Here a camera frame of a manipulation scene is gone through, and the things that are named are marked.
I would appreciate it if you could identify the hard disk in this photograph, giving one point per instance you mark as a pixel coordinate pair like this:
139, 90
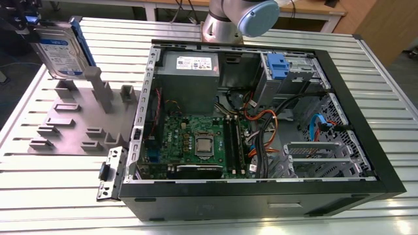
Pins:
58, 54

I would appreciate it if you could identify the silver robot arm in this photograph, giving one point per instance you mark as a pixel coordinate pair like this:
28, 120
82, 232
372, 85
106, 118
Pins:
221, 29

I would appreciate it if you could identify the grey parts rack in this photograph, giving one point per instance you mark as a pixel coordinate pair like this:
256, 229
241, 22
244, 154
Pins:
81, 127

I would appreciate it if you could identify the black case fan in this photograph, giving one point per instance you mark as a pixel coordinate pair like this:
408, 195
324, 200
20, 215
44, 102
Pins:
151, 115

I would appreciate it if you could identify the grey power supply unit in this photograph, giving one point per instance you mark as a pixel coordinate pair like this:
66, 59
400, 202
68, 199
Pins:
185, 95

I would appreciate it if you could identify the green motherboard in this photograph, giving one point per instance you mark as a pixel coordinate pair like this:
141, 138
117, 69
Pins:
177, 122

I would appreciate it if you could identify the silver CPU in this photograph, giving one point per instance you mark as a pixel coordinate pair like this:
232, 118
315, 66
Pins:
204, 146

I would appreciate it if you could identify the blue plastic drive latch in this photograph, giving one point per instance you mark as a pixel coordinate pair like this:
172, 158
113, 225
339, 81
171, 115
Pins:
276, 66

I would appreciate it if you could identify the black RAM slot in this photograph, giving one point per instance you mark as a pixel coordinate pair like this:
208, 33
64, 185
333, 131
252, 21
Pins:
229, 147
240, 147

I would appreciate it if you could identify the black graphics card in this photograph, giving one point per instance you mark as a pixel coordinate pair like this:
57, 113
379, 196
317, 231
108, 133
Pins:
195, 172

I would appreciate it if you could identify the silver drive cage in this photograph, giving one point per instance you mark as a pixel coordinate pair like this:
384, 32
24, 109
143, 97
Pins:
276, 90

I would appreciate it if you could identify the black PC case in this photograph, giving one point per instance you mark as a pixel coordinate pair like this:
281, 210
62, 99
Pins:
228, 203

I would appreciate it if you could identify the brown wooden cabinet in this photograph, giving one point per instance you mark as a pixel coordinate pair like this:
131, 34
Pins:
384, 24

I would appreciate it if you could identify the silver hinged case bracket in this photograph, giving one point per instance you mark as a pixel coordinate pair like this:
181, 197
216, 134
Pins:
114, 156

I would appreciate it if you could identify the wooden desk white frame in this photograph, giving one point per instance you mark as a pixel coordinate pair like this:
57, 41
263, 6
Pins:
307, 7

